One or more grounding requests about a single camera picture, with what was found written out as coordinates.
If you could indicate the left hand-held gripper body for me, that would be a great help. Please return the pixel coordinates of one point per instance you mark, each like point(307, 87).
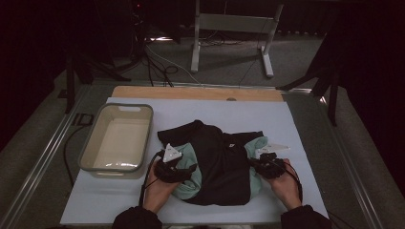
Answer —
point(172, 153)

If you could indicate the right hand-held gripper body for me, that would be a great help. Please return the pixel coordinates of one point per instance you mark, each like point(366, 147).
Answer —
point(270, 165)

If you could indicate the black and mint green shirt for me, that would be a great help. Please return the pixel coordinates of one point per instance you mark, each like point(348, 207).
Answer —
point(223, 165)

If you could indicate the grey plastic basket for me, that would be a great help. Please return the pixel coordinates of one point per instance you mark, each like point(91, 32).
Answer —
point(117, 140)

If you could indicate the person's right hand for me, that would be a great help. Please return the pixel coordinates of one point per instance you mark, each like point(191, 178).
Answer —
point(286, 191)

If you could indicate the person's left hand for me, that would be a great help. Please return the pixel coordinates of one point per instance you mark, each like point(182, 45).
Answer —
point(156, 194)

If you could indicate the black tripod stand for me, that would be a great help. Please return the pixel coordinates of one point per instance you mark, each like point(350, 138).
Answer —
point(70, 82)
point(333, 101)

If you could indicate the dark equipment with red light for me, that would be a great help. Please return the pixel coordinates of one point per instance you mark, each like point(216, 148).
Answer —
point(138, 19)

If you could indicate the aluminium floor rail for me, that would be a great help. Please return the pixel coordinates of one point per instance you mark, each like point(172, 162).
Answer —
point(345, 159)
point(44, 159)

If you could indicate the black square floor frame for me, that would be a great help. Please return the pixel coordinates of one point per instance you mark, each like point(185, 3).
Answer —
point(78, 119)

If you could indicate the white metal desk frame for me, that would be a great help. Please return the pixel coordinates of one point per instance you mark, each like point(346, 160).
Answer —
point(235, 24)

